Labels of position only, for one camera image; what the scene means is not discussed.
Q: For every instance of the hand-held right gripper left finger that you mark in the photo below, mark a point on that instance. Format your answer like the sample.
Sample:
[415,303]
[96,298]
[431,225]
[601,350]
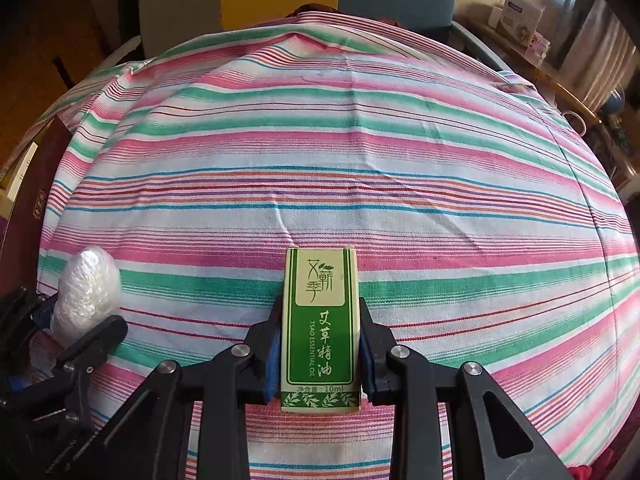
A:
[272,370]

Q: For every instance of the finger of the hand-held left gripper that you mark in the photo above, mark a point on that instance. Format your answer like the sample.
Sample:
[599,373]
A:
[44,316]
[92,340]

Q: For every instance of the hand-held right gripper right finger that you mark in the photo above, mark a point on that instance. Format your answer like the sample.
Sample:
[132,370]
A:
[367,370]

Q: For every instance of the white plastic wad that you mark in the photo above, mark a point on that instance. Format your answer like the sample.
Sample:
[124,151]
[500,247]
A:
[85,285]

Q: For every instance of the pink green striped bed sheet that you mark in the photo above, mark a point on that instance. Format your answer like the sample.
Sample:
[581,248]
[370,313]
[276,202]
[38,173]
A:
[350,160]

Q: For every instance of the orange wooden wardrobe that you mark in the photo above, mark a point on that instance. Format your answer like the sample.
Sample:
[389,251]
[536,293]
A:
[40,35]

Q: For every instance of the white mug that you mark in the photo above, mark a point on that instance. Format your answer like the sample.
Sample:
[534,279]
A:
[575,121]

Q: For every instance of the wooden side table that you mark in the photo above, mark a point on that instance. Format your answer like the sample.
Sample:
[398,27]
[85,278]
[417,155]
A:
[550,77]

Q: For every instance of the small blue globe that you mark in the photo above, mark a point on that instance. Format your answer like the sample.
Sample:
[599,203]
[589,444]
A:
[612,105]

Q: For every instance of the pink packet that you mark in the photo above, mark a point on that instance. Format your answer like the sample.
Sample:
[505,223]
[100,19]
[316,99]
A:
[539,44]

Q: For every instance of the small white jar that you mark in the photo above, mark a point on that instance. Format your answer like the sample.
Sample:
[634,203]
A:
[496,17]

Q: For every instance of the white carton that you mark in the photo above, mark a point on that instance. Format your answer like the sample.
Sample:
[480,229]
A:
[522,17]

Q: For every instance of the pale striped curtain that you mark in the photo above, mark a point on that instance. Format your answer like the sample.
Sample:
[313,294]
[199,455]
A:
[595,55]

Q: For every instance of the white bed rail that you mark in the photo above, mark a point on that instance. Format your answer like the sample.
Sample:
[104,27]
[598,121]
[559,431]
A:
[120,52]

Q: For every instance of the grey bed rail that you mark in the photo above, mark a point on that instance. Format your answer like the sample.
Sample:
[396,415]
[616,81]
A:
[475,42]

